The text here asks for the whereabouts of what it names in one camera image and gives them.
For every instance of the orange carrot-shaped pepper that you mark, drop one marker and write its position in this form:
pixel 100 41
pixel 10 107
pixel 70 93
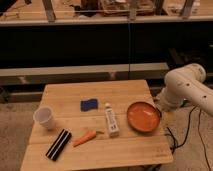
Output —
pixel 86 137

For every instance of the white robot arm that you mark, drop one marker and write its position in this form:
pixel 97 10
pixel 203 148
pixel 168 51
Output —
pixel 186 83

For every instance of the blue cloth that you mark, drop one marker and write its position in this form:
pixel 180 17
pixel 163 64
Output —
pixel 89 104

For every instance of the wooden table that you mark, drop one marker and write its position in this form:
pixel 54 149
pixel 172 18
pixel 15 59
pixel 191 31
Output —
pixel 129 148

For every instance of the orange round plate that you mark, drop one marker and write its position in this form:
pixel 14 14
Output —
pixel 143 117

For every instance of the white plastic cup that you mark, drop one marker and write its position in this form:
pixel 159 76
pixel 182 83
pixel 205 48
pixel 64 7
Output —
pixel 44 117

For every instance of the black white striped block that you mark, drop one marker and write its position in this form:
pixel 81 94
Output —
pixel 58 145

